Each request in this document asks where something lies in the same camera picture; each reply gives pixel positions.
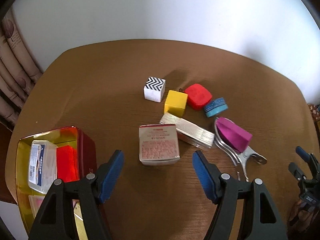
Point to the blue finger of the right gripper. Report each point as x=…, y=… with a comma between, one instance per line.
x=303, y=154
x=296, y=171

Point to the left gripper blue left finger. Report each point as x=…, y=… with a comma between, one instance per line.
x=108, y=174

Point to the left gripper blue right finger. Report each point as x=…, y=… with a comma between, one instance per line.
x=208, y=175

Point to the clear case red insert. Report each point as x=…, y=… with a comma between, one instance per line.
x=67, y=164

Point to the clear box white label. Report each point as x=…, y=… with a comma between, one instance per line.
x=42, y=169

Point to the yellow wooden cube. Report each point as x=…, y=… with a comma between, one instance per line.
x=175, y=103

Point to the person right hand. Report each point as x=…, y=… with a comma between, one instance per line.
x=301, y=217

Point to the silver metal clip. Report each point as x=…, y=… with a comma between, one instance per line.
x=239, y=159

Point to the silver rectangular case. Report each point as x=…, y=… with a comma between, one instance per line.
x=189, y=132

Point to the red gold tin box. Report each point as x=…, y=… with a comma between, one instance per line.
x=71, y=136

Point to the colourful clutter at edge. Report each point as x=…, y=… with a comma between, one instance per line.
x=315, y=114

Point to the magenta wedge block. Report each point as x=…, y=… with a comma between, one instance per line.
x=232, y=134

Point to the beige cardboard box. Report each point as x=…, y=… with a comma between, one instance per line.
x=158, y=144

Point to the blue washi tape roll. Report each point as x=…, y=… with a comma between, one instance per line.
x=215, y=107

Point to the red rounded cube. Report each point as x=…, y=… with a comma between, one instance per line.
x=198, y=96

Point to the white zigzag pattern cube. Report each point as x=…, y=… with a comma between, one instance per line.
x=154, y=89

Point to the beige patterned curtain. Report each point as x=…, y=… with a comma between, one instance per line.
x=19, y=72

